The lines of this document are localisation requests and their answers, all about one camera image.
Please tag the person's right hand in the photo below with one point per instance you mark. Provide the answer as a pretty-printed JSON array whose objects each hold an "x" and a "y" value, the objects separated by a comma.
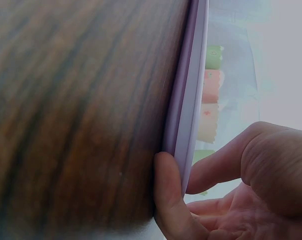
[{"x": 241, "y": 220}]

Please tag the person's right thumb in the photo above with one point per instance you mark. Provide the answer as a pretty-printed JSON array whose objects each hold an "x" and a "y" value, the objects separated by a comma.
[{"x": 216, "y": 170}]

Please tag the lilac notebook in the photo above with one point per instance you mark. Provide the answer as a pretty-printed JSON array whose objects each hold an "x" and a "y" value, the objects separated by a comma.
[{"x": 188, "y": 95}]

